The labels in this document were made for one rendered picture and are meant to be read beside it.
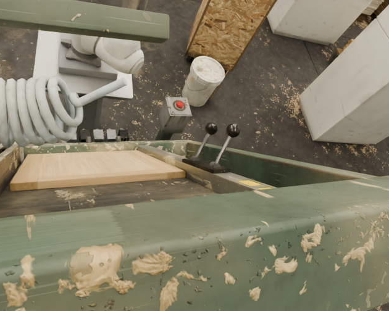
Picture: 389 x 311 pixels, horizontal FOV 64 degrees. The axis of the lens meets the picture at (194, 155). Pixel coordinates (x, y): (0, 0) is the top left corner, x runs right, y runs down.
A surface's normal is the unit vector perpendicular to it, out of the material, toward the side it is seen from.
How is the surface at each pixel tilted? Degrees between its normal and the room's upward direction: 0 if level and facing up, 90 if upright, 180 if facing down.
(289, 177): 90
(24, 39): 0
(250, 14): 90
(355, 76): 90
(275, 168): 90
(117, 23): 35
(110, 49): 79
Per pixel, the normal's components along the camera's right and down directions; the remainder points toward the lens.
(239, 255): 0.41, 0.12
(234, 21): -0.13, 0.83
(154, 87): 0.34, -0.47
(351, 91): -0.93, -0.04
